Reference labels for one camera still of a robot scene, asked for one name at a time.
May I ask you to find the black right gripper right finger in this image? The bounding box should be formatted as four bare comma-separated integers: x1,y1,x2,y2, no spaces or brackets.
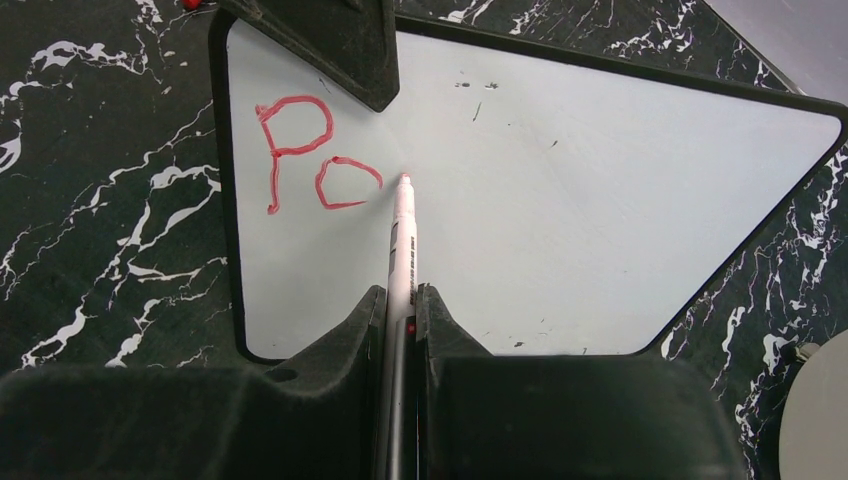
416,284,746,479

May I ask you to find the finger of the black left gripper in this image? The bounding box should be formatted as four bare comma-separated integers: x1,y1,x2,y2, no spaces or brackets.
220,0,400,112

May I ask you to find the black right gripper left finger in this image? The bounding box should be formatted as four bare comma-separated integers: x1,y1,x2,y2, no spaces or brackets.
1,286,387,479

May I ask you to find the white marker pen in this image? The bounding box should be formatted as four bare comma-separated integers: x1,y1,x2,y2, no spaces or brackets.
374,173,417,479

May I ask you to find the small white whiteboard black frame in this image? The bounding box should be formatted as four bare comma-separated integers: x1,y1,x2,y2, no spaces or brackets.
209,12,847,361

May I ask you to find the white cylindrical drum red rim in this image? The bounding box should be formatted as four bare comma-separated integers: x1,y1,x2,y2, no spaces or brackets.
778,331,847,480

